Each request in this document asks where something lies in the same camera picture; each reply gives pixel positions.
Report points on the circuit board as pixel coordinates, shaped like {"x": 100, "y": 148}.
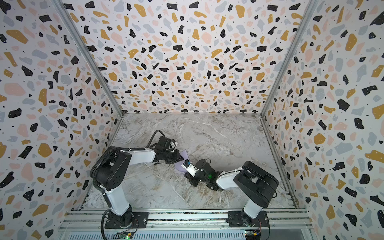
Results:
{"x": 124, "y": 235}
{"x": 253, "y": 235}

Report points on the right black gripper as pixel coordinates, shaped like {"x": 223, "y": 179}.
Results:
{"x": 194, "y": 179}

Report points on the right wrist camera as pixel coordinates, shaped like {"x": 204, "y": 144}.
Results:
{"x": 190, "y": 167}

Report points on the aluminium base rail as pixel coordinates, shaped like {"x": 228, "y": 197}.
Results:
{"x": 189, "y": 224}

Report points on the lilac square paper sheet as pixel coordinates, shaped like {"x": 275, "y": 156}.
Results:
{"x": 179, "y": 165}

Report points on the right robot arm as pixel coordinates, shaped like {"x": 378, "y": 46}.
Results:
{"x": 259, "y": 186}

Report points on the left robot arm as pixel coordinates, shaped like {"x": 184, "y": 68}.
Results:
{"x": 109, "y": 171}

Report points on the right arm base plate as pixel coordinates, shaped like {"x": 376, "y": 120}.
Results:
{"x": 237, "y": 219}

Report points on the aluminium corner post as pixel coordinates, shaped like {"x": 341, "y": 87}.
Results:
{"x": 290, "y": 54}
{"x": 61, "y": 10}

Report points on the right aluminium corner post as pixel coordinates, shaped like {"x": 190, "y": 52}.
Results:
{"x": 290, "y": 54}

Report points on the left circuit board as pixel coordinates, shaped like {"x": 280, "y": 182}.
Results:
{"x": 124, "y": 235}

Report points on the right circuit board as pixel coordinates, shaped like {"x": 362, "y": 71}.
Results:
{"x": 253, "y": 235}

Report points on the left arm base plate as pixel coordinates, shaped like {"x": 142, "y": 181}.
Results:
{"x": 134, "y": 220}

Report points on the left aluminium corner post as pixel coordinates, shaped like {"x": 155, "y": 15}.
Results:
{"x": 61, "y": 10}

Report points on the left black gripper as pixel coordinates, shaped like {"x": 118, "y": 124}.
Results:
{"x": 176, "y": 159}

